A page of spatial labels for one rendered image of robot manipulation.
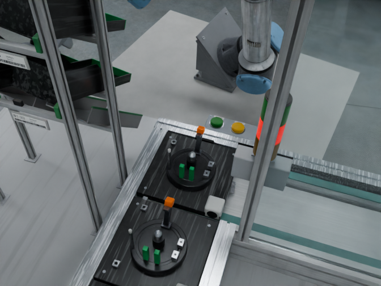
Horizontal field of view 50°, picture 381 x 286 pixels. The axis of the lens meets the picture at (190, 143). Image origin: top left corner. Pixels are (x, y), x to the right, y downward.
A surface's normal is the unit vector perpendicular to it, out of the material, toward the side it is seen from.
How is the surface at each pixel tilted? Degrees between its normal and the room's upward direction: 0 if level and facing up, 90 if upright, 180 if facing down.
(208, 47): 45
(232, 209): 0
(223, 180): 0
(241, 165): 90
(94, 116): 90
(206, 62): 90
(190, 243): 0
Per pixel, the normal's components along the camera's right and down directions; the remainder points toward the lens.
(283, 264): -0.32, 0.71
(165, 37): 0.03, -0.66
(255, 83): -0.25, 0.90
